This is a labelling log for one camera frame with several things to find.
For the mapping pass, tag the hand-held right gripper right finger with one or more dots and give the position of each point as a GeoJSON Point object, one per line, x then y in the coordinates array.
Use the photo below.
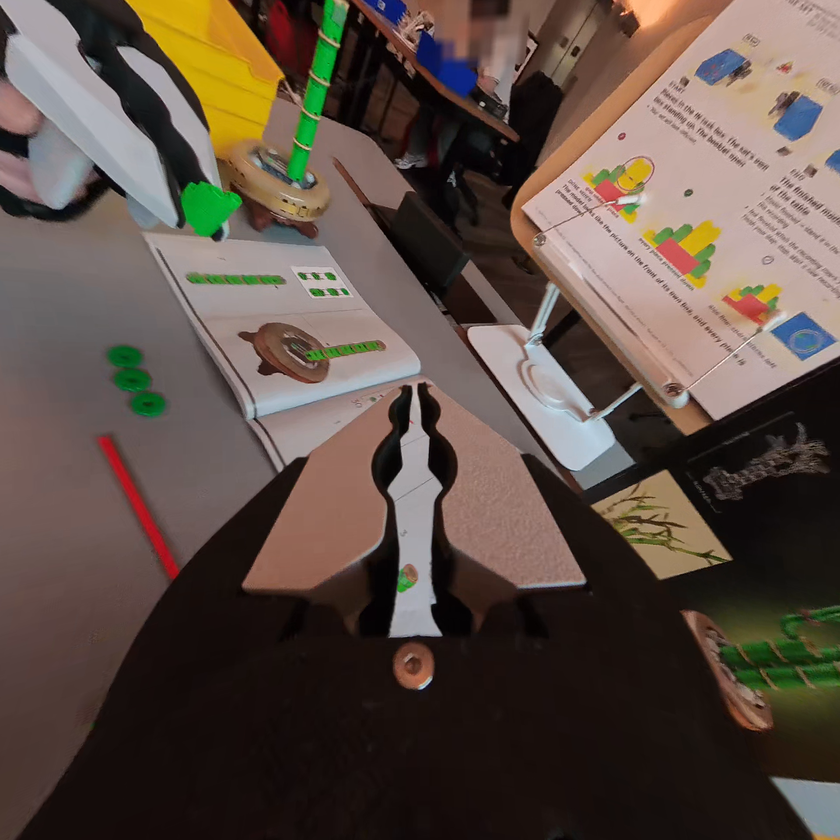
{"type": "Point", "coordinates": [505, 525]}

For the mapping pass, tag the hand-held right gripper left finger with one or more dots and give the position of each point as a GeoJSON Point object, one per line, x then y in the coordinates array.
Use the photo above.
{"type": "Point", "coordinates": [321, 525]}

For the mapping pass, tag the bamboo toy brick model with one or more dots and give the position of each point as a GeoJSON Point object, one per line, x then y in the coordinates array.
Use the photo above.
{"type": "Point", "coordinates": [316, 92]}

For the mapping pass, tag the printed task sheet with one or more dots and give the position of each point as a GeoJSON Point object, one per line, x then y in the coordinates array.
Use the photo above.
{"type": "Point", "coordinates": [722, 197]}

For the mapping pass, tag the black hanging coat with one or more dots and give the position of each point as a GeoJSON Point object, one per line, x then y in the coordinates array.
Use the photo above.
{"type": "Point", "coordinates": [535, 131]}

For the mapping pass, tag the yellow plastic bin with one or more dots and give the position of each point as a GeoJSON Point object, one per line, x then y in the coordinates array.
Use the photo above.
{"type": "Point", "coordinates": [216, 65]}

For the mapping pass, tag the person's left hand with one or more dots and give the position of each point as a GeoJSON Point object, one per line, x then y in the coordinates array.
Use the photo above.
{"type": "Point", "coordinates": [13, 108]}

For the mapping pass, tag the green toy brick stack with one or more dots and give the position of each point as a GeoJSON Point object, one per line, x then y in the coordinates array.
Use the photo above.
{"type": "Point", "coordinates": [207, 208]}

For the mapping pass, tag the building instruction booklet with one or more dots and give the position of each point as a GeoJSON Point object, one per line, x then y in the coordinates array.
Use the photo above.
{"type": "Point", "coordinates": [262, 308]}

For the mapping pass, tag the black charger box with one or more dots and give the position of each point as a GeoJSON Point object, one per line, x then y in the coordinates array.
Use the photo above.
{"type": "Point", "coordinates": [426, 243]}

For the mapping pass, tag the wooden background table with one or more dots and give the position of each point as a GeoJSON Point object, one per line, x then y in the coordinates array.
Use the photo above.
{"type": "Point", "coordinates": [459, 108]}

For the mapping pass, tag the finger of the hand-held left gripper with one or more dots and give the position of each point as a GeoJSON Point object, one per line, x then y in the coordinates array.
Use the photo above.
{"type": "Point", "coordinates": [172, 105]}
{"type": "Point", "coordinates": [85, 118]}

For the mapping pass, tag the black toy set box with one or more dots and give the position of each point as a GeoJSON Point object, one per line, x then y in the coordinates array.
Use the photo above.
{"type": "Point", "coordinates": [754, 538]}

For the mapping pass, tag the blue plastic bin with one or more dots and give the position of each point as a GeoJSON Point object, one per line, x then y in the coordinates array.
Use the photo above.
{"type": "Point", "coordinates": [453, 79]}
{"type": "Point", "coordinates": [384, 8]}

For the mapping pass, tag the red toy rod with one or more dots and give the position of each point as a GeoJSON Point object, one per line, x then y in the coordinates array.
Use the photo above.
{"type": "Point", "coordinates": [138, 505]}

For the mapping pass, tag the white document stand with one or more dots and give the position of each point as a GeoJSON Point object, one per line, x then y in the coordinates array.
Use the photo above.
{"type": "Point", "coordinates": [499, 348]}

